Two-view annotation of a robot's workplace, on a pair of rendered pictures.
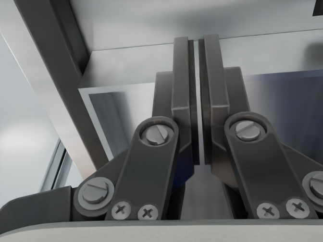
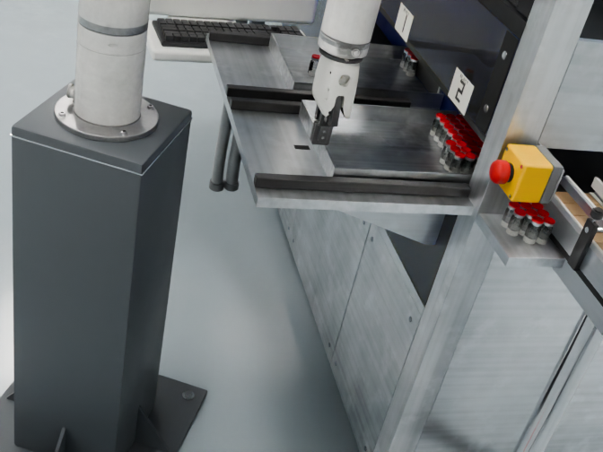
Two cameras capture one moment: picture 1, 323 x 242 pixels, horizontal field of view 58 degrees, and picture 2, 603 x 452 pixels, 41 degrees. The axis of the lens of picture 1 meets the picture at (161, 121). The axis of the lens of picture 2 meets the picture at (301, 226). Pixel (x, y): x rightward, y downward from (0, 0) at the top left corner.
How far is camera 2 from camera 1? 138 cm
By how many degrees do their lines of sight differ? 61
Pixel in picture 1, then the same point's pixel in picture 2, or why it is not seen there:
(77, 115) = (353, 180)
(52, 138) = not seen: outside the picture
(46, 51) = (327, 179)
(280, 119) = (348, 152)
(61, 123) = (368, 199)
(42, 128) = not seen: outside the picture
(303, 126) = (350, 148)
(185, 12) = (313, 168)
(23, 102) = not seen: outside the picture
